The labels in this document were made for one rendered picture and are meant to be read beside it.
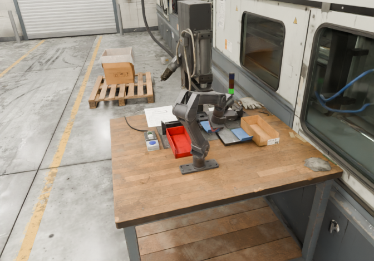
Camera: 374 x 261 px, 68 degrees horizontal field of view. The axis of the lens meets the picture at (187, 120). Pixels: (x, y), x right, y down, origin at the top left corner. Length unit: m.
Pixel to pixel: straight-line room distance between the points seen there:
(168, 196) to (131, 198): 0.17
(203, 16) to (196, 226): 1.39
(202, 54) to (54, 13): 9.60
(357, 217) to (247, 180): 0.58
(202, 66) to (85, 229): 1.63
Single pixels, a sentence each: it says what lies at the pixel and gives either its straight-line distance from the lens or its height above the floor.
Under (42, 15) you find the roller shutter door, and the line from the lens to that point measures 11.10.
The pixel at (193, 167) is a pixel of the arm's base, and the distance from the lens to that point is 1.46.
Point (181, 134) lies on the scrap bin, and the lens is 1.75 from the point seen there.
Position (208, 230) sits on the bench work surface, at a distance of 2.08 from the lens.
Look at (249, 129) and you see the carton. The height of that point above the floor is 0.94.
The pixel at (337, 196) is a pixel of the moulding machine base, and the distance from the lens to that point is 1.75.
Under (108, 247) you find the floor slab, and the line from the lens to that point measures 2.37.
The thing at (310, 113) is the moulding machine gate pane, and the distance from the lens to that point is 1.80.
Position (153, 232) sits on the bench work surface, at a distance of 2.09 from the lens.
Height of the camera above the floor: 1.79
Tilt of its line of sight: 28 degrees down
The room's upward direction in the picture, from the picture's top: 2 degrees counter-clockwise
